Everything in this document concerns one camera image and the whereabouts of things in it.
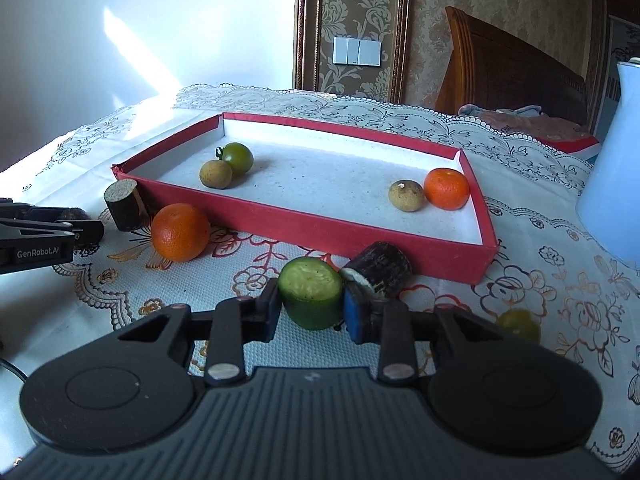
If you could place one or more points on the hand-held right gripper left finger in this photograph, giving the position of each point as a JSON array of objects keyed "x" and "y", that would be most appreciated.
[{"x": 269, "y": 310}]

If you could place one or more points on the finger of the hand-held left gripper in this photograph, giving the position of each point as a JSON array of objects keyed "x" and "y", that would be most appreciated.
[
  {"x": 30, "y": 210},
  {"x": 85, "y": 232}
]

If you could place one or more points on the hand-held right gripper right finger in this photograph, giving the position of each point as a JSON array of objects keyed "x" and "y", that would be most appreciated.
[{"x": 357, "y": 315}]

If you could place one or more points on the green cucumber piece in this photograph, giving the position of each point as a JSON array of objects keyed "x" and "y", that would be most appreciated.
[{"x": 310, "y": 295}]

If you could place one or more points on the orange tangerine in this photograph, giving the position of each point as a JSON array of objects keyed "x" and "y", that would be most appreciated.
[
  {"x": 446, "y": 188},
  {"x": 180, "y": 232}
]

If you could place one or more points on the brown longan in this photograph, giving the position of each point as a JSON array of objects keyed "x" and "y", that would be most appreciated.
[{"x": 406, "y": 196}]

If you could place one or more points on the small potato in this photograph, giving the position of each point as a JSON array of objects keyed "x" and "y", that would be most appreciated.
[{"x": 216, "y": 175}]

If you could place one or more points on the red shallow cardboard box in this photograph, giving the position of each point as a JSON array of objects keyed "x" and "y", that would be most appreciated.
[{"x": 325, "y": 175}]

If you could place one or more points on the green tomato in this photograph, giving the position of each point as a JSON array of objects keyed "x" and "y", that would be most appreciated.
[{"x": 237, "y": 157}]

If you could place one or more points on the green tangerine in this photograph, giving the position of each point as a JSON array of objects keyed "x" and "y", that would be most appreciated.
[{"x": 520, "y": 324}]

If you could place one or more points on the pink patterned blanket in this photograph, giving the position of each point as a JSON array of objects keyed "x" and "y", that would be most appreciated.
[{"x": 510, "y": 119}]

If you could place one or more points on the red white striped cloth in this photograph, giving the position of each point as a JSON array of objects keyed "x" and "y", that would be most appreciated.
[{"x": 575, "y": 149}]

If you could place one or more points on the wooden bed headboard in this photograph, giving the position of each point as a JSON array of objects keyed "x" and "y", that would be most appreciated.
[{"x": 510, "y": 75}]

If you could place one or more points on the light blue electric kettle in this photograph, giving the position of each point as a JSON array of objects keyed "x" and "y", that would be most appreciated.
[{"x": 615, "y": 185}]

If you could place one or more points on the wardrobe with sliding doors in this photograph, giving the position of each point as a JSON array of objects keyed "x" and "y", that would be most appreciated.
[{"x": 620, "y": 35}]

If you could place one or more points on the white wall switch panel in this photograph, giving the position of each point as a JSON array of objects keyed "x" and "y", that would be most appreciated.
[{"x": 357, "y": 51}]

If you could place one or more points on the gold wall moulding frame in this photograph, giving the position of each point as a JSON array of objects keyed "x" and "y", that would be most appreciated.
[{"x": 303, "y": 25}]

